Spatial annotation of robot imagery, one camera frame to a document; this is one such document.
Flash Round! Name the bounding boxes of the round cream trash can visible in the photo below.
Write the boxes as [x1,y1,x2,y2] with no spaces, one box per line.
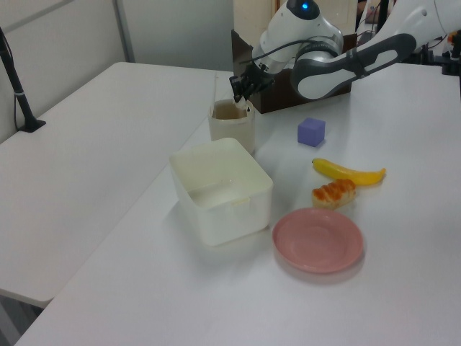
[207,99,256,156]

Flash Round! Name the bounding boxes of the pink plastic plate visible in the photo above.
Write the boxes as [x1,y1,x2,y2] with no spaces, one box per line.
[272,207,365,274]

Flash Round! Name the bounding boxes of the black clamp mount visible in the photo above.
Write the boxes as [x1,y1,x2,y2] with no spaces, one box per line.
[439,34,461,76]

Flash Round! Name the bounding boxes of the toy salmon sushi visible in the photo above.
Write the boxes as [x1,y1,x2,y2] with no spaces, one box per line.
[310,178,358,210]

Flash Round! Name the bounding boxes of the purple cube block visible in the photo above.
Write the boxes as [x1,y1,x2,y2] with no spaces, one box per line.
[297,117,327,148]

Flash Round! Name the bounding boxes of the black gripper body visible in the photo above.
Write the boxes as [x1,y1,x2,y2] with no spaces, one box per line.
[241,60,276,95]

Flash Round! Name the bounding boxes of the brown drawer box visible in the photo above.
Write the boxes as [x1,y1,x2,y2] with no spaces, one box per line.
[230,29,358,115]

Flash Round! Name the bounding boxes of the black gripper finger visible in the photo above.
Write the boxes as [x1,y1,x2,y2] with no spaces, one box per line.
[228,75,246,103]
[242,81,258,101]

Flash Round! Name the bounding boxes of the black camera stand pole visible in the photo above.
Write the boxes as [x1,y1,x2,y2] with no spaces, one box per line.
[0,26,48,133]

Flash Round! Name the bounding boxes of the black monitor stand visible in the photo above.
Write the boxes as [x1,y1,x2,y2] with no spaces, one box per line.
[374,0,390,33]

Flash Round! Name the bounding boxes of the yellow toy banana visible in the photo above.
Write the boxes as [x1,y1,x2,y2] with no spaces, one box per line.
[311,157,388,187]

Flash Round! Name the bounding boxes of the grey partition post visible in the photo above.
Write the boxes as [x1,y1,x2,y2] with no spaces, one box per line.
[112,0,137,63]

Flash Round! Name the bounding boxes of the white square plastic bin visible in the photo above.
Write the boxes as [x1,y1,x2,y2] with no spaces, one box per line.
[169,137,273,247]

